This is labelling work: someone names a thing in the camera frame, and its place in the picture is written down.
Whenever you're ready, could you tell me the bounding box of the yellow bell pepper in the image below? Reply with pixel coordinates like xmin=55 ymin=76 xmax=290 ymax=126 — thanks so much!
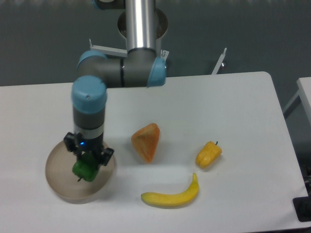
xmin=195 ymin=141 xmax=222 ymax=169

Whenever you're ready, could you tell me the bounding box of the green bell pepper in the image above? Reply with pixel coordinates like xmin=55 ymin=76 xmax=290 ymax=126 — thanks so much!
xmin=72 ymin=152 xmax=99 ymax=182

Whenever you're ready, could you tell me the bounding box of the orange triangular pastry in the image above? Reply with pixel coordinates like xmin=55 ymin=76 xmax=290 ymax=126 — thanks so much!
xmin=131 ymin=123 xmax=160 ymax=163

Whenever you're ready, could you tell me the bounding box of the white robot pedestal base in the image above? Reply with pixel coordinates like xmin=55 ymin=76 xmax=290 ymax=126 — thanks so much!
xmin=89 ymin=9 xmax=227 ymax=75

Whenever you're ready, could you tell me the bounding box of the white side table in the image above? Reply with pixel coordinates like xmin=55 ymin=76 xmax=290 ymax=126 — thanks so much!
xmin=282 ymin=77 xmax=311 ymax=122

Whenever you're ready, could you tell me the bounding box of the yellow banana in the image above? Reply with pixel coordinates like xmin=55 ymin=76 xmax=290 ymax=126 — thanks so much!
xmin=141 ymin=173 xmax=200 ymax=208

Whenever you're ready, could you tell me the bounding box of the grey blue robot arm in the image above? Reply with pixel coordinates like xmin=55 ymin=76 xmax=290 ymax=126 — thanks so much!
xmin=64 ymin=0 xmax=166 ymax=169

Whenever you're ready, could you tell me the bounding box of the black device at edge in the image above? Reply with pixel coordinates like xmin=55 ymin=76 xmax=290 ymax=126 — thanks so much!
xmin=293 ymin=197 xmax=311 ymax=222

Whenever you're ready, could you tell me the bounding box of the beige round plate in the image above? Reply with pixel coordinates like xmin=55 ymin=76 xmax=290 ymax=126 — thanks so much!
xmin=45 ymin=141 xmax=115 ymax=204

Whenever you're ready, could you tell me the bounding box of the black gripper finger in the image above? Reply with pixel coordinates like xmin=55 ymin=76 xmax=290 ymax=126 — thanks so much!
xmin=96 ymin=147 xmax=114 ymax=170
xmin=63 ymin=132 xmax=76 ymax=153

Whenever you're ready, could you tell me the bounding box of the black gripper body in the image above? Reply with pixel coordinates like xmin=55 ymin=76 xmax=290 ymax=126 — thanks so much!
xmin=74 ymin=133 xmax=104 ymax=157

